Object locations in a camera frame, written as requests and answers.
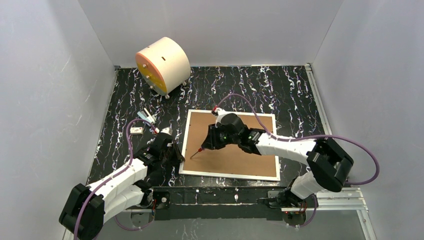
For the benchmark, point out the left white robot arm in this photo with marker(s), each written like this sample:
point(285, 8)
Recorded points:
point(88, 207)

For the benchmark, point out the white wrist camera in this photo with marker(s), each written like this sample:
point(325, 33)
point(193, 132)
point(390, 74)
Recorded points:
point(167, 131)
point(219, 113)

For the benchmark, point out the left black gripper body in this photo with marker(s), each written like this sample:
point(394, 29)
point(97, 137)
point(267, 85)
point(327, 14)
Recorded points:
point(174, 152)

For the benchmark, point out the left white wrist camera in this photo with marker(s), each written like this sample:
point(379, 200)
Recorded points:
point(167, 131)

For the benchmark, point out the light blue stapler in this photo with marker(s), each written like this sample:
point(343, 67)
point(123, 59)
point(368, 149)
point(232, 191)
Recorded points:
point(147, 116)

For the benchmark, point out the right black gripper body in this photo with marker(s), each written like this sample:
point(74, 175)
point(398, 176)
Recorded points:
point(210, 139)

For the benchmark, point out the white staple box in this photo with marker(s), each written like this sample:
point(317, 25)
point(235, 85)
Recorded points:
point(136, 130)

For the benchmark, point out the cylindrical beige drawer cabinet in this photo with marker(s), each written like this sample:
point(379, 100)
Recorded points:
point(164, 66)

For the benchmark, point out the white picture frame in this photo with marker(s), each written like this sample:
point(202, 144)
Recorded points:
point(228, 162)

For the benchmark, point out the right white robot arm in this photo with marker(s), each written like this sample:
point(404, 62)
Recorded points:
point(329, 163)

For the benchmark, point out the blue red screwdriver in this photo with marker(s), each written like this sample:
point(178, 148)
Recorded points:
point(196, 153)

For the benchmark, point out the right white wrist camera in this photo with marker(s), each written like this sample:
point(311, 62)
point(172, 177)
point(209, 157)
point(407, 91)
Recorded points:
point(219, 113)

